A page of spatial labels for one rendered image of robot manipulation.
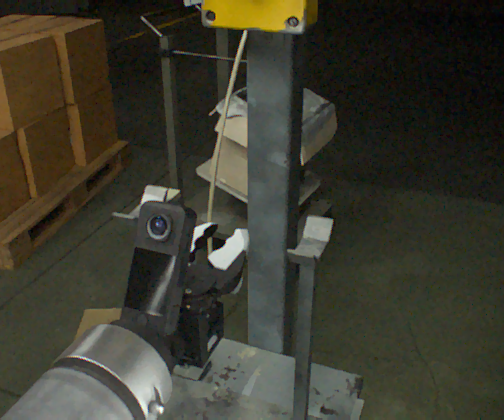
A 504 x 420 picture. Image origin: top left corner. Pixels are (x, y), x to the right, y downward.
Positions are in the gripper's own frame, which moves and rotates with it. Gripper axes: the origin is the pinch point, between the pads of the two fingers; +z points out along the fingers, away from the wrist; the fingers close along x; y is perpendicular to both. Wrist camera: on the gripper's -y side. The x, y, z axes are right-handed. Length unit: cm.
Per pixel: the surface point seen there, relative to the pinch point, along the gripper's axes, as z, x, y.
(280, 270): 14.5, 1.7, 14.7
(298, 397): -1.8, 9.8, 20.6
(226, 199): 166, -76, 93
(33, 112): 148, -168, 55
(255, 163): 14.5, -2.1, -1.5
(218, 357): 10.1, -6.5, 30.4
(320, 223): 2.1, 10.1, -1.7
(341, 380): 12.4, 12.4, 30.4
